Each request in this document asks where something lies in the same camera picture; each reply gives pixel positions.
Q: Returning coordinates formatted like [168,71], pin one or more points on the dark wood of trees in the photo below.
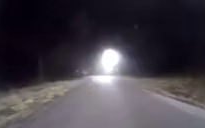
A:
[33,43]

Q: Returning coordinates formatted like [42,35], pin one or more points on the grey asphalt road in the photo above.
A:
[113,106]

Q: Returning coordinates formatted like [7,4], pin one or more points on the pale grass verge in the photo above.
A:
[26,101]
[186,89]

